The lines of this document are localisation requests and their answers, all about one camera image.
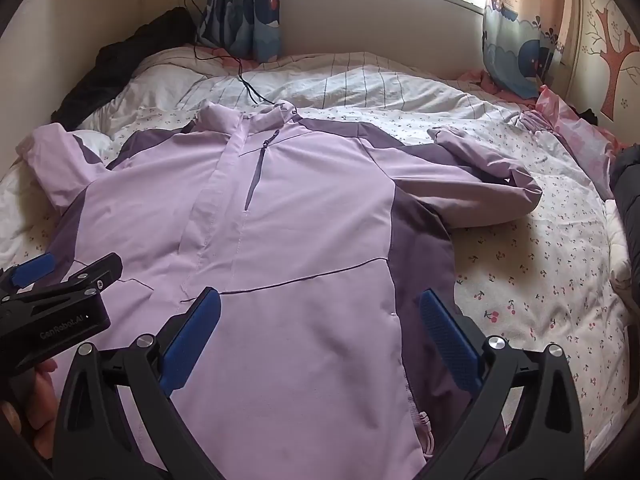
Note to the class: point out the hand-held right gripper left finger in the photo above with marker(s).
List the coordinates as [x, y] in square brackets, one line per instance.
[192, 340]

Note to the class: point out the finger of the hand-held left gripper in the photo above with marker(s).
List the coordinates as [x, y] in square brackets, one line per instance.
[32, 267]
[97, 270]

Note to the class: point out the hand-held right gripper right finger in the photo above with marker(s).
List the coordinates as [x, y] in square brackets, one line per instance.
[450, 340]

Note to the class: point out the purple jacket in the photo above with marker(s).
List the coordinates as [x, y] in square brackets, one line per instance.
[300, 240]

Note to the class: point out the person's left hand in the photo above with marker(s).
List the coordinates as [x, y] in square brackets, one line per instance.
[44, 405]

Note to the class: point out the white cherry print quilt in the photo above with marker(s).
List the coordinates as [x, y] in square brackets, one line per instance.
[525, 270]

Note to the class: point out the black clothing pile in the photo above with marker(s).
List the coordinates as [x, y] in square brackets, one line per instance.
[115, 70]

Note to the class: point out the dark grey cloth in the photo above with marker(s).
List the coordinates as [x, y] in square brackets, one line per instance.
[627, 195]

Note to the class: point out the pink and blue printed curtain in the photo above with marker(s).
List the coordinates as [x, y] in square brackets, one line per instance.
[520, 50]

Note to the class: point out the tree wall sticker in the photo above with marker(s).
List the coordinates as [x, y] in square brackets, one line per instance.
[612, 60]

